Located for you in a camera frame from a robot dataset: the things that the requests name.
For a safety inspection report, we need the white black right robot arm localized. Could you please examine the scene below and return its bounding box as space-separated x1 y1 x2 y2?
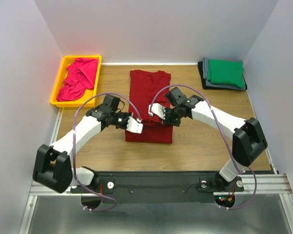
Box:
150 87 268 190

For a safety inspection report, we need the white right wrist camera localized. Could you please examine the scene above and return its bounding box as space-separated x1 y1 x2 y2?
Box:
148 103 166 120

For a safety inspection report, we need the folded black t-shirt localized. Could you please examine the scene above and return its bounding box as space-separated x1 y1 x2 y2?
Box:
197 61 248 91

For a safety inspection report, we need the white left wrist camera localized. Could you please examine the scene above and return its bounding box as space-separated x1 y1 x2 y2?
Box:
126 116 143 134

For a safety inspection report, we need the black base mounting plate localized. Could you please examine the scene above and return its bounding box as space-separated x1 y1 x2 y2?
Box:
70 171 245 204

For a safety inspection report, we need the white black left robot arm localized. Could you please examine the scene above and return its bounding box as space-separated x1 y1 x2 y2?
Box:
33 95 132 193

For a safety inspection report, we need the yellow plastic bin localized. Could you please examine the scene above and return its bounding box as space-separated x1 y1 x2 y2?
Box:
50 55 102 108

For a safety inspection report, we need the folded green t-shirt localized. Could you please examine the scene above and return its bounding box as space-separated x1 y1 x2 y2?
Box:
207 59 245 89

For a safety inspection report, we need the pink t-shirt in bin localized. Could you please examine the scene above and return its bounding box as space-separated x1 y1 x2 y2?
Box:
57 58 99 102

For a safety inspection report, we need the aluminium extrusion rail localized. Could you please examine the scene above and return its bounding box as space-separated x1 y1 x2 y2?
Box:
30 174 293 195

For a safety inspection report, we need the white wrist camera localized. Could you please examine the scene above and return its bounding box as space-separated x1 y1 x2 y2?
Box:
126 116 143 134
148 103 166 120

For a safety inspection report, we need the dark red t-shirt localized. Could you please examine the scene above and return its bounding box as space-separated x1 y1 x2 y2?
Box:
125 70 173 144

